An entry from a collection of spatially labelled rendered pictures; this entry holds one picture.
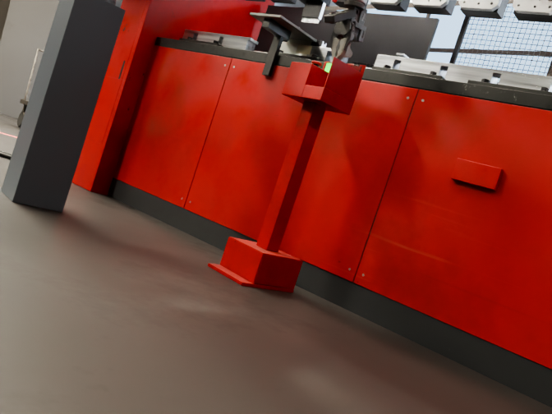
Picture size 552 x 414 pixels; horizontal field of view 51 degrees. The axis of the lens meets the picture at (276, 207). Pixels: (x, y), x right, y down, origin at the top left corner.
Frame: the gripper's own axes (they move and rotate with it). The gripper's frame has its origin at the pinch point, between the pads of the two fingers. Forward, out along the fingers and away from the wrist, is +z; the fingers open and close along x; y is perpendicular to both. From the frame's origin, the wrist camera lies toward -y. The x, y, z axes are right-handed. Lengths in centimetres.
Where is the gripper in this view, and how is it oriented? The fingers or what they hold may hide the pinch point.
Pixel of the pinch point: (335, 60)
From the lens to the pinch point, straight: 205.5
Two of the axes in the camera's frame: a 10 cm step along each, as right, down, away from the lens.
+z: -2.5, 9.6, 1.1
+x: -6.4, -2.5, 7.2
